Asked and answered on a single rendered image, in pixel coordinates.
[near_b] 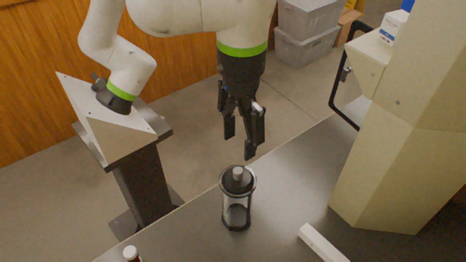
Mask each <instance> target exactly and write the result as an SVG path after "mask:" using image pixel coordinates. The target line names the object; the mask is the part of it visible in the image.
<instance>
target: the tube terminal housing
mask: <svg viewBox="0 0 466 262"><path fill-rule="evenodd" d="M465 183H466V0H415V2H414V5H413V9H412V11H411V12H410V15H409V16H408V19H407V21H406V24H405V26H404V28H403V30H402V32H401V34H400V37H399V40H398V43H397V45H396V48H395V49H394V51H393V54H392V56H391V58H390V61H389V63H388V65H387V67H386V69H385V72H384V75H383V77H382V80H381V82H380V84H379V87H378V89H377V90H376V93H375V95H374V98H373V100H372V102H371V106H370V108H369V110H368V112H367V114H366V117H365V119H364V120H363V123H362V125H361V128H360V130H359V132H358V135H357V136H356V139H355V141H354V143H353V147H352V150H351V152H350V153H349V156H348V158H347V161H346V163H345V164H344V167H343V169H342V172H341V174H340V176H339V179H338V180H337V183H336V185H335V188H334V190H333V191H332V194H331V196H330V199H329V200H328V204H327V205H328V206H329V207H330V208H331V209H333V210H334V211H335V212H336V213H337V214H339V215H340V216H341V217H343V219H345V221H346V222H347V223H348V224H349V225H351V227H353V228H357V229H368V230H379V231H389V232H395V233H401V234H411V235H416V234H417V233H418V232H419V230H420V229H421V227H423V225H425V224H426V223H427V222H428V221H429V220H430V219H431V218H432V217H433V216H434V215H435V214H436V213H437V212H438V211H439V210H440V209H441V208H442V206H444V205H445V203H447V202H448V201H449V200H450V199H451V198H452V197H453V195H455V194H456V193H457V192H458V190H460V188H461V187H462V186H463V185H464V184H465Z"/></svg>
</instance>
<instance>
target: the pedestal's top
mask: <svg viewBox="0 0 466 262"><path fill-rule="evenodd" d="M132 106H133V108H135V109H136V110H137V111H138V113H139V114H140V115H141V116H142V117H143V118H144V119H145V120H146V122H147V124H148V125H149V126H150V128H152V129H153V131H154V132H155V133H156V134H157V137H158V139H156V140H154V141H152V142H150V143H149V144H147V145H146V146H144V147H142V148H140V149H138V150H136V151H134V152H132V153H130V154H128V155H126V156H125V157H123V158H121V159H119V160H117V161H115V162H112V163H110V164H107V163H106V162H105V159H104V158H103V156H102V155H101V153H100V152H99V150H98V148H97V147H96V145H95V144H94V143H93V141H92V139H91V137H90V136H89V135H88V134H87V131H86V129H85V128H84V126H83V125H82V123H81V122H80V121H77V122H74V123H73V124H71V126H72V128H73V130H74V132H75V133H76V134H77V135H78V137H80V139H81V140H82V142H83V143H84V144H85V145H86V147H87V149H88V150H89V152H90V153H91V154H92V155H93V157H94V158H95V159H96V161H97V162H98V163H99V164H100V165H101V167H102V168H103V169H104V170H105V172H106V173H108V172H111V171H112V170H114V169H116V168H117V167H119V166H120V165H122V164H124V163H126V162H128V161H130V160H131V159H133V158H135V157H136V156H138V155H140V154H142V153H143V152H144V151H147V150H148V149H149V148H151V147H152V146H155V145H156V144H158V143H160V142H161V141H163V140H164V139H166V138H169V137H170V136H171V135H173V128H172V127H171V126H170V125H169V124H168V123H167V122H165V121H164V120H163V119H162V118H161V117H160V116H159V115H158V114H157V113H156V112H154V111H153V110H152V109H151V108H150V107H148V105H147V104H146V103H144V102H143V101H142V100H141V99H140V98H139V97H137V98H136V99H134V101H133V104H132Z"/></svg>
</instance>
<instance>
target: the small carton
mask: <svg viewBox="0 0 466 262"><path fill-rule="evenodd" d="M409 15H410V13H408V12H405V11H403V10H398V11H393V12H388V13H385V16H384V19H383V21H382V24H381V26H380V28H379V33H378V36H377V38H379V39H381V40H382V41H383V42H384V43H386V44H388V45H389V46H391V47H395V46H396V45H397V43H398V40H399V37H400V34H401V32H402V30H403V28H404V26H405V24H406V21H407V19H408V16H409Z"/></svg>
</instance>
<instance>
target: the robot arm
mask: <svg viewBox="0 0 466 262"><path fill-rule="evenodd" d="M276 3H277V0H91V1H90V7H89V10H88V12H87V16H86V19H85V21H84V24H83V26H82V29H81V31H80V32H79V36H78V42H79V48H80V49H81V51H83V53H84V54H85V55H86V56H88V57H90V58H92V59H93V60H94V61H96V62H97V63H100V64H101V65H104V66H105V67H107V68H109V69H110V71H111V75H110V76H109V79H105V78H99V77H98V75H97V74H96V73H92V74H91V77H92V78H93V79H94V80H95V85H94V84H92V86H91V88H90V89H92V90H93V91H95V92H96V93H97V94H96V95H95V97H96V99H97V101H98V102H99V103H100V104H102V105H103V106H105V107H106V108H107V109H108V110H110V111H114V112H116V113H118V114H122V115H129V114H130V112H131V108H132V104H133V101H134V99H136V98H137V97H138V96H139V94H140V93H141V91H142V89H143V88H144V86H145V84H146V83H147V81H148V80H149V79H150V77H151V75H152V73H153V71H154V69H155V68H156V63H155V61H154V58H153V57H152V56H150V55H149V54H147V53H146V52H144V51H143V50H142V49H140V48H138V47H136V46H135V45H134V44H133V43H131V42H129V41H128V40H125V39H123V38H122V37H121V36H119V35H117V29H118V25H119V20H120V17H121V15H122V12H123V9H124V8H125V5H126V7H127V11H128V13H129V15H130V17H131V19H132V20H133V21H134V23H135V24H136V25H137V26H138V27H139V28H140V29H141V30H142V31H143V32H145V33H147V34H148V35H152V36H158V37H170V36H177V35H182V34H186V33H196V32H204V31H215V32H216V51H217V70H218V72H219V73H220V74H221V75H222V79H219V80H218V105H217V110H218V112H221V113H222V117H223V118H224V139H225V140H228V139H230V138H232V137H234V136H235V115H234V110H235V108H236V106H237V107H238V108H239V112H240V116H242V120H243V124H244V128H245V133H246V135H247V139H245V143H244V160H245V161H248V160H249V159H251V158H253V157H254V156H255V155H256V149H257V146H259V145H261V144H262V143H264V142H265V124H264V115H265V113H266V107H265V106H262V107H260V106H259V105H258V104H257V103H256V91H257V90H258V88H259V84H260V76H261V75H262V74H263V73H264V72H265V68H266V53H267V50H269V48H268V38H269V24H270V21H271V18H272V14H273V12H274V10H275V6H276ZM232 114H233V115H232Z"/></svg>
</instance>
